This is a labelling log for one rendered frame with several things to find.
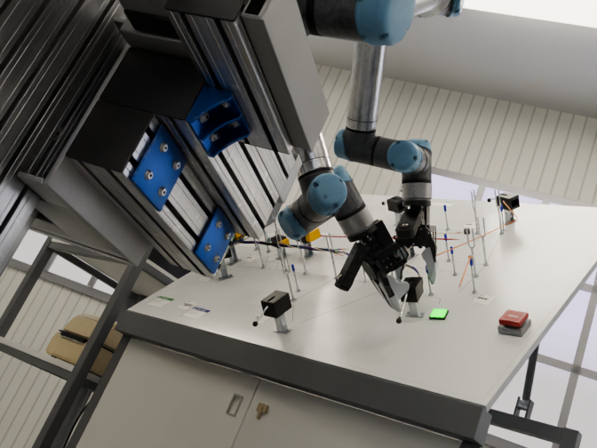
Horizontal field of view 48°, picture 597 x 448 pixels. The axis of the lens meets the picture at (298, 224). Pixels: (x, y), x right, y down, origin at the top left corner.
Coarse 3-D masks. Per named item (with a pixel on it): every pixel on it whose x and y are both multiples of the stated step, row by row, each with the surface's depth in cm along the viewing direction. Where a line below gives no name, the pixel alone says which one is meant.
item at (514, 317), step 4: (508, 312) 153; (512, 312) 153; (516, 312) 152; (520, 312) 152; (524, 312) 152; (504, 316) 152; (508, 316) 151; (512, 316) 151; (516, 316) 151; (520, 316) 150; (524, 316) 150; (528, 316) 151; (500, 320) 151; (504, 320) 150; (508, 320) 150; (512, 320) 150; (516, 320) 149; (520, 320) 149; (524, 320) 150; (508, 324) 150; (512, 324) 149; (516, 324) 149; (520, 324) 148
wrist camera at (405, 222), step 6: (408, 210) 169; (414, 210) 168; (420, 210) 167; (402, 216) 167; (408, 216) 166; (414, 216) 165; (420, 216) 167; (402, 222) 164; (408, 222) 162; (414, 222) 162; (420, 222) 166; (396, 228) 162; (402, 228) 161; (408, 228) 160; (414, 228) 161; (396, 234) 162; (402, 234) 161; (408, 234) 160; (414, 234) 161
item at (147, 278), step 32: (64, 256) 255; (96, 256) 228; (32, 288) 246; (128, 288) 212; (160, 288) 249; (0, 320) 240; (32, 352) 219; (96, 352) 205; (96, 384) 206; (64, 416) 198
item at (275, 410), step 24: (264, 384) 166; (264, 408) 162; (288, 408) 158; (312, 408) 155; (336, 408) 151; (240, 432) 163; (264, 432) 159; (288, 432) 155; (312, 432) 151; (336, 432) 148; (360, 432) 145; (384, 432) 142; (408, 432) 139; (432, 432) 136
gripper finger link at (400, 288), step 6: (390, 276) 153; (390, 282) 153; (396, 282) 153; (402, 282) 154; (396, 288) 153; (402, 288) 154; (408, 288) 154; (396, 294) 153; (402, 294) 154; (390, 300) 153; (396, 300) 153; (396, 306) 154
